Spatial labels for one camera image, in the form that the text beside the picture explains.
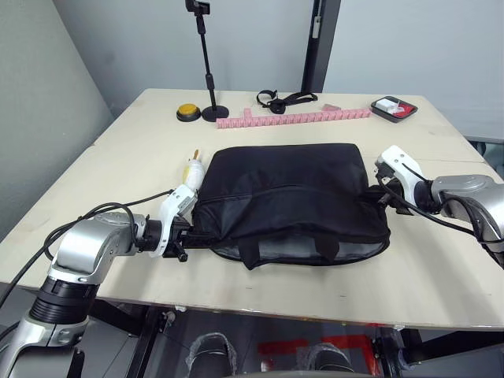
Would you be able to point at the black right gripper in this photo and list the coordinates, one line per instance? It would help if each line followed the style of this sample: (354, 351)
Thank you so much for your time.
(390, 189)

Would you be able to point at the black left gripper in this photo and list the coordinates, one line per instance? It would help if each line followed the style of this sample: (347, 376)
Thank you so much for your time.
(177, 236)

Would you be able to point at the black laptop bag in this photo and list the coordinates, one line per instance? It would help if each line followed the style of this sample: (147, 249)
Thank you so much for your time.
(291, 197)

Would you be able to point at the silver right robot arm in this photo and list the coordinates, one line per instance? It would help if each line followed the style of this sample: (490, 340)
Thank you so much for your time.
(464, 193)

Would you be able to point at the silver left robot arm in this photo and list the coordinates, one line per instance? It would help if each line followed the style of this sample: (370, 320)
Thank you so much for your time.
(84, 246)

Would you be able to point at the black tray red lining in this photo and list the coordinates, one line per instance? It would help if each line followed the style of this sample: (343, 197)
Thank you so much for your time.
(397, 114)

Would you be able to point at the small white box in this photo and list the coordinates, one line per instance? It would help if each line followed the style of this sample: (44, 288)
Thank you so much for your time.
(386, 105)

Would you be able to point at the pink ruler strip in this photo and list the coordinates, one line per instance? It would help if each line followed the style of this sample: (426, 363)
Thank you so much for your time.
(291, 118)

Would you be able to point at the dark rounded robot foot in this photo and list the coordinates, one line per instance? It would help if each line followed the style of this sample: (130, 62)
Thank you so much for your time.
(210, 354)
(328, 360)

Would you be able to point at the yellow push button black base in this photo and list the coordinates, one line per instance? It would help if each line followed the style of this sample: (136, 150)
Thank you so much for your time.
(187, 111)

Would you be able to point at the black phone stand round base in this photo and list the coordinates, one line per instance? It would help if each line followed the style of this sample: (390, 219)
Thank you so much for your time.
(210, 78)

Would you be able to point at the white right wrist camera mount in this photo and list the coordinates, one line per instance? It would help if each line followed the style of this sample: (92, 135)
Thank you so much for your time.
(401, 167)

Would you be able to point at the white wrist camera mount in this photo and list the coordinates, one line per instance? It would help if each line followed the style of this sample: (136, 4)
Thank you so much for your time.
(172, 206)
(401, 167)

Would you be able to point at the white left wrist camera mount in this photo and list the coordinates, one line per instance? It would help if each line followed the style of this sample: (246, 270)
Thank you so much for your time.
(172, 206)

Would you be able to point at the black table frame leg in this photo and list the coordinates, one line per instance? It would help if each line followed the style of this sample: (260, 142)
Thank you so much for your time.
(145, 342)
(401, 352)

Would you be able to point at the dark vertical post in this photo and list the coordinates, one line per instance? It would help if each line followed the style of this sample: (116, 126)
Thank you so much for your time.
(315, 59)

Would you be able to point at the white device on post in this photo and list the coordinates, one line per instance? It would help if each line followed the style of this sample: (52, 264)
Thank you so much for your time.
(316, 27)

